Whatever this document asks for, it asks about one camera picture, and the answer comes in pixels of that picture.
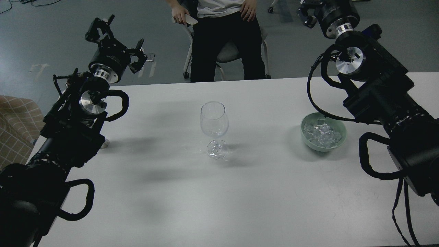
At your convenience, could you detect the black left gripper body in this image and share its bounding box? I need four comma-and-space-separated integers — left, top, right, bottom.
89, 36, 131, 83

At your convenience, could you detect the pile of ice cubes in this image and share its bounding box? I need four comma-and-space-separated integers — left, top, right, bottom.
301, 118, 342, 149

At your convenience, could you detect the beige checked cloth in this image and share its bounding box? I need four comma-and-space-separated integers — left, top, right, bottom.
0, 95, 45, 169

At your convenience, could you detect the grey floor plate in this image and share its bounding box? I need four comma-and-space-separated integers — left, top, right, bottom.
145, 53, 156, 62

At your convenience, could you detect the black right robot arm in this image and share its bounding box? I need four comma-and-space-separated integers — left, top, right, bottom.
297, 0, 439, 247

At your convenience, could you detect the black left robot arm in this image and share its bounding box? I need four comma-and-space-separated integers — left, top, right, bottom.
1, 15, 148, 247

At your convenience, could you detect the clear wine glass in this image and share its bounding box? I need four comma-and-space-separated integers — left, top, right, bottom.
200, 101, 229, 159

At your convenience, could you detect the black floor cable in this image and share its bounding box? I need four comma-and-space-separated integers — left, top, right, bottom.
0, 0, 62, 15

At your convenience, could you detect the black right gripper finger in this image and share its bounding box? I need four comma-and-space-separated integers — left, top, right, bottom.
297, 0, 319, 28

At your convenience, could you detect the white office chair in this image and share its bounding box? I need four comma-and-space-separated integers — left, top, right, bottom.
182, 14, 271, 80

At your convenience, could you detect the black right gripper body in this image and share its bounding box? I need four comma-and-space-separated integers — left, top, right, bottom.
314, 0, 360, 38

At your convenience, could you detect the green bowl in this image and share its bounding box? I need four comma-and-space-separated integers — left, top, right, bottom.
300, 112, 347, 152

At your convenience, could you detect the seated person in black trousers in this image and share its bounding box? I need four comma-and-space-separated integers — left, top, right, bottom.
166, 0, 267, 83

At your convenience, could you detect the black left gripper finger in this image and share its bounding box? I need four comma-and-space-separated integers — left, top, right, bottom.
85, 15, 115, 43
128, 38, 147, 74

